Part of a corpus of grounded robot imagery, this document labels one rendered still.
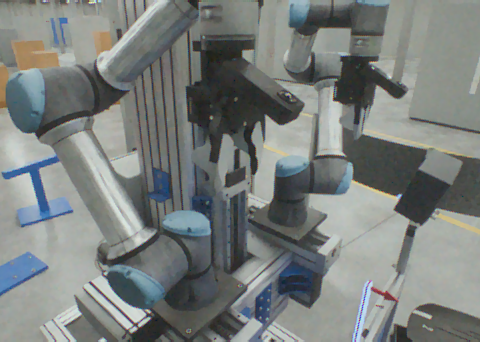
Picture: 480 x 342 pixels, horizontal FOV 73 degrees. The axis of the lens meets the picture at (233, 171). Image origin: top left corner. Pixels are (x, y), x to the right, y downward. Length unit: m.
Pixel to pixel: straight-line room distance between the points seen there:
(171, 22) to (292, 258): 0.91
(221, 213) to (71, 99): 0.53
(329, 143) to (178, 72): 0.59
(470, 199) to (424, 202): 1.33
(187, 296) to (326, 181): 0.59
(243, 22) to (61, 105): 0.42
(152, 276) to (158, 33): 0.47
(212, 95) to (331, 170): 0.77
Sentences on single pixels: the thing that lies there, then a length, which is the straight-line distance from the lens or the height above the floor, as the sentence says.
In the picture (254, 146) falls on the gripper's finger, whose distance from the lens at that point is 0.50.
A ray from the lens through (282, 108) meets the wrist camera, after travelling 0.39.
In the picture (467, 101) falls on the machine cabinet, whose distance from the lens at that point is 6.99.
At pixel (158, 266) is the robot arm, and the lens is 0.71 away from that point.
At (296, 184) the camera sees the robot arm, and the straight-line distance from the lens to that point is 1.13.
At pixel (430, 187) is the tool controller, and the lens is 1.27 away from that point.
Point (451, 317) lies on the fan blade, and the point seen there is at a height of 1.16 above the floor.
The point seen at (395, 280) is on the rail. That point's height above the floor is 0.85.
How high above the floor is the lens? 1.70
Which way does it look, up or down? 24 degrees down
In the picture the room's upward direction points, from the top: straight up
